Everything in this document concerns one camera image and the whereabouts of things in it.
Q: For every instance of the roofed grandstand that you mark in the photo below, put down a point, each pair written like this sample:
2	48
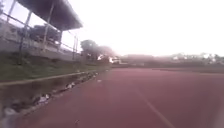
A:
50	13

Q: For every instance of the grass field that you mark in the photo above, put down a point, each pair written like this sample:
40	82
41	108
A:
186	68

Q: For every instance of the grass bank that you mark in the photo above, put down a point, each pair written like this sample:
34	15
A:
36	68

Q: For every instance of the distant row of trees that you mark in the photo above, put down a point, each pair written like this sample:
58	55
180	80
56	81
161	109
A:
156	59

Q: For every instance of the dark trees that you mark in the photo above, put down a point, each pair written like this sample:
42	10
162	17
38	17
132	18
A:
90	48

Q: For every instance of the red running track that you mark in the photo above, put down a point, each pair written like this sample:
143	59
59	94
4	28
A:
113	103

